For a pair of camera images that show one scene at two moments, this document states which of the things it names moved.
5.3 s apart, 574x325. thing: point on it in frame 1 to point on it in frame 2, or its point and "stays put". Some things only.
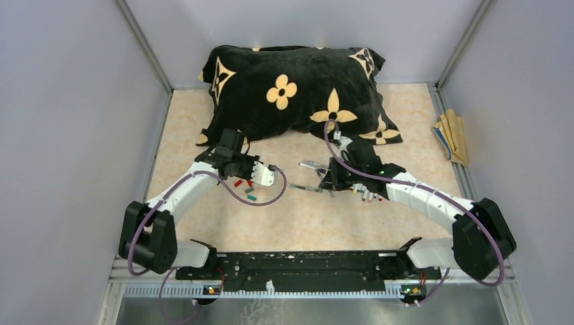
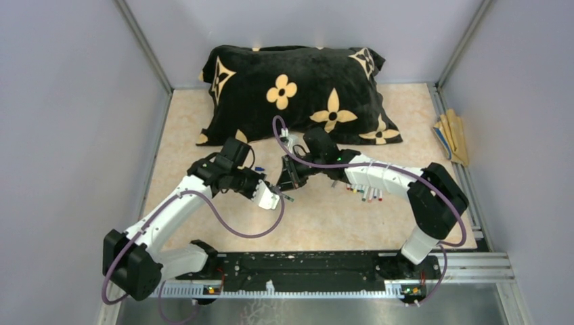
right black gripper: (332, 181) to (290, 178)
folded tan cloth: (450, 130) stays put
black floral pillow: (301, 87) stays put
